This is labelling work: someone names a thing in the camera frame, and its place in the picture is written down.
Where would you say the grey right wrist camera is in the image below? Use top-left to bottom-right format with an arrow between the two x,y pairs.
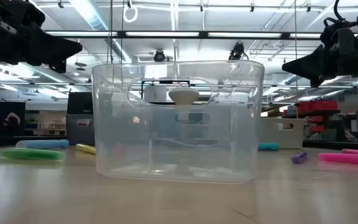
338,27 -> 356,56

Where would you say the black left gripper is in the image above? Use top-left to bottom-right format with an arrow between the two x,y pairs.
0,18 -> 83,74

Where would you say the purple marker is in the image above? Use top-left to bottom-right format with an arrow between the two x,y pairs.
290,151 -> 309,165

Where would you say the clear plastic bin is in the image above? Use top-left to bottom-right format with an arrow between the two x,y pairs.
91,60 -> 265,184

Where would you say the white dome table lamp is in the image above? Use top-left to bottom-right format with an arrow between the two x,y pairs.
168,86 -> 200,144

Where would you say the person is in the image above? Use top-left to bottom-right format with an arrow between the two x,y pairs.
3,111 -> 22,130

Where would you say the green marker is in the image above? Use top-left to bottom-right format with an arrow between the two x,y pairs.
0,147 -> 65,161

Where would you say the thin hanging cord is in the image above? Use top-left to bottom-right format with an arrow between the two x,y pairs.
293,0 -> 298,119

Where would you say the white hanging cable ring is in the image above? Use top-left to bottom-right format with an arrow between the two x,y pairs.
122,4 -> 139,24

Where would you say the white labelled box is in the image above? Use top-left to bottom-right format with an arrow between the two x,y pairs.
144,85 -> 168,103

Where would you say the black background box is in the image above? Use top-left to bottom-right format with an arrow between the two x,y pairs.
67,91 -> 94,114

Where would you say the blue marker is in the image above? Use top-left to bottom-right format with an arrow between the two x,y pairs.
16,139 -> 70,150
258,142 -> 280,152

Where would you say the yellow marker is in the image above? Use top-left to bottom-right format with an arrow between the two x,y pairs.
75,143 -> 96,156

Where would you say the silver ceiling air duct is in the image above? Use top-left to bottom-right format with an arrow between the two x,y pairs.
68,0 -> 133,63

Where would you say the black ceiling spotlight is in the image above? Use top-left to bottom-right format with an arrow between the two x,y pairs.
228,42 -> 249,61
153,49 -> 166,62

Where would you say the large red storage bin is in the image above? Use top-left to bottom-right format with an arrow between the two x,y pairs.
296,100 -> 339,114

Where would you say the white plastic bin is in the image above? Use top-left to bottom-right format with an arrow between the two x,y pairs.
257,117 -> 305,150

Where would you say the dark grey plastic bin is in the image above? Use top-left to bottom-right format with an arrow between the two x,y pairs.
66,114 -> 96,146

